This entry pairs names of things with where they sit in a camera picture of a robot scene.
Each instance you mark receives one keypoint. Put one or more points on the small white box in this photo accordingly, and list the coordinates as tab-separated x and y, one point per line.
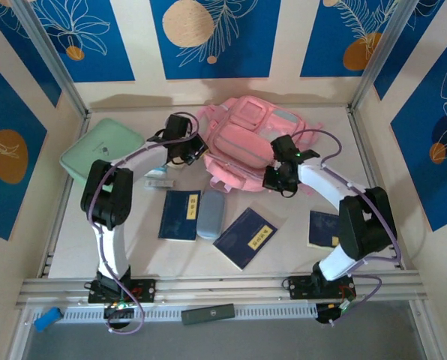
159	183

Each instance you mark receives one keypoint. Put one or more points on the pink backpack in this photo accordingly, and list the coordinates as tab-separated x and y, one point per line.
242	138

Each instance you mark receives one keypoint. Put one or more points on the dark blue book plant drawing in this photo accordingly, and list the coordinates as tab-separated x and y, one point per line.
321	228

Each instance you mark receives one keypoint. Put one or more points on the grey glasses case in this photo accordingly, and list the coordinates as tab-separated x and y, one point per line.
210	215

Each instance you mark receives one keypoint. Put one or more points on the dark blue book wide label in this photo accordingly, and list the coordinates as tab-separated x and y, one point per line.
242	240

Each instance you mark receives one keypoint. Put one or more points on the dark blue book narrow label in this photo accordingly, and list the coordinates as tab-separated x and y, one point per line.
174	221

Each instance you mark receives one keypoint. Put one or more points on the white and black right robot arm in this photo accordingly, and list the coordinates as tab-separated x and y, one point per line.
321	183

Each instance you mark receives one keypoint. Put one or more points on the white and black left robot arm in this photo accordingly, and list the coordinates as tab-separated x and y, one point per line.
111	255

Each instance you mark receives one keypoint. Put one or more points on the mint green zip case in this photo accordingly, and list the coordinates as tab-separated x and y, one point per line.
99	150

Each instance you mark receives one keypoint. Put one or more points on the small black controller module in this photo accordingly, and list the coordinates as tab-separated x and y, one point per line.
330	313
118	315

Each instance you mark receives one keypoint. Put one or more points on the dark rectangular device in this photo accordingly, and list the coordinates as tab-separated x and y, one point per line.
208	314

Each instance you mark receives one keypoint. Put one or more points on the blue roll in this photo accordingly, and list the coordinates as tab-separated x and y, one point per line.
45	320

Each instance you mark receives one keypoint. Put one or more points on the aluminium table side rail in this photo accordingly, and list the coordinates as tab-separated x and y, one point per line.
54	240
357	123

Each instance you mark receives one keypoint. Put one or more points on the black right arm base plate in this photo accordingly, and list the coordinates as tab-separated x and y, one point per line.
300	287

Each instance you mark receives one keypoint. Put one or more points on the aluminium mounting rail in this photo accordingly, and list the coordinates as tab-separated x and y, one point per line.
223	288

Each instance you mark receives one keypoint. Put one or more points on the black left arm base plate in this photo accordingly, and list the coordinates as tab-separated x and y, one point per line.
144	290

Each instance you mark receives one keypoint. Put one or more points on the aluminium frame post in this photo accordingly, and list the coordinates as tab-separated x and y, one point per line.
52	56
381	56

